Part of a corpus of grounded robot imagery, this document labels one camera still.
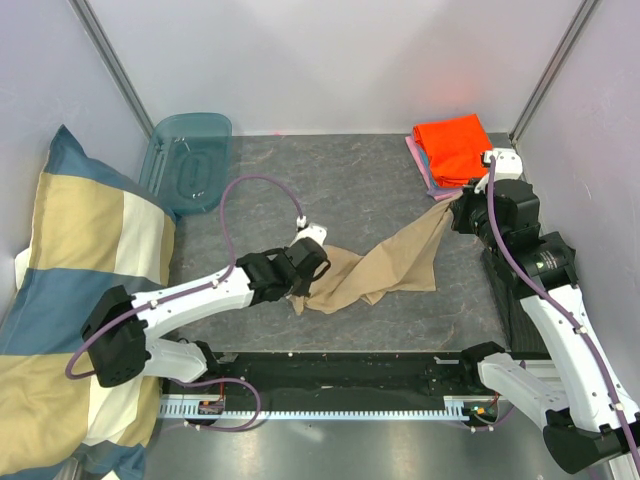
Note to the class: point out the dark striped folded garment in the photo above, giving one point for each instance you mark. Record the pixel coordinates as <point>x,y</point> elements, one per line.
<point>519,331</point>

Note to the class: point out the white slotted cable duct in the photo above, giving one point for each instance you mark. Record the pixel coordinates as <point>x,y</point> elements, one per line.
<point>194,408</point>

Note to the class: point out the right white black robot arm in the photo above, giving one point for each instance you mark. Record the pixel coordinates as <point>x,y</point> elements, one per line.
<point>591,418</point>

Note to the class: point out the left aluminium frame post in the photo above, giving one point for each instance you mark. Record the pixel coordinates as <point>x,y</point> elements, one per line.
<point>95,31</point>

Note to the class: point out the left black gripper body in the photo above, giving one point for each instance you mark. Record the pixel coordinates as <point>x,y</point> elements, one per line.
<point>301,286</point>

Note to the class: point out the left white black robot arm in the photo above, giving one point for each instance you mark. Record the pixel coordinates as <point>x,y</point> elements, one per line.
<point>126,333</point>

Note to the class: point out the blue beige striped pillow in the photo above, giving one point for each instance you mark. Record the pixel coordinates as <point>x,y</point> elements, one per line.
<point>92,229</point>

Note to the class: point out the blue plastic bin lid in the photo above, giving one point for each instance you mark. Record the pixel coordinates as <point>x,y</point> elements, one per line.
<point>187,161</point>

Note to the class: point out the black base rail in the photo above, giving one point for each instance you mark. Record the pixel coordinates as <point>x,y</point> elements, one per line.
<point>359,380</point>

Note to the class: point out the orange folded t shirt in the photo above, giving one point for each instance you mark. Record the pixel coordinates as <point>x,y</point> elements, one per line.
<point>454,148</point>

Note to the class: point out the right aluminium frame post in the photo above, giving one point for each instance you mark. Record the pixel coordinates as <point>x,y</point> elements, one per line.
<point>571,36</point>

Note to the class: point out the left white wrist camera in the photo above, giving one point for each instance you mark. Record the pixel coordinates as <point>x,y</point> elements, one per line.
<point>312,232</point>

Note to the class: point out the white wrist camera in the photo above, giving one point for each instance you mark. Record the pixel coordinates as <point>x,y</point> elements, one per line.
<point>312,232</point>
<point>506,163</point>

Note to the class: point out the pink folded t shirt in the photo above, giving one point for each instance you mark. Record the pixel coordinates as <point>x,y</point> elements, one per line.
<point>438,194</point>

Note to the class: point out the beige t shirt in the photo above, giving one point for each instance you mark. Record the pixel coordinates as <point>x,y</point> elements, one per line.
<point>403,262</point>

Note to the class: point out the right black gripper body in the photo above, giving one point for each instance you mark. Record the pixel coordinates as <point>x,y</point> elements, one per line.
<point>470,217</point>

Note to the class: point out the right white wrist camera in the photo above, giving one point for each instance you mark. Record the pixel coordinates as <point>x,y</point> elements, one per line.
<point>506,163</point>

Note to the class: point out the aluminium frame post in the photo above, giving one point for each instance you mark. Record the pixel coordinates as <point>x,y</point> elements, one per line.
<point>571,36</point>
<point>95,31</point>

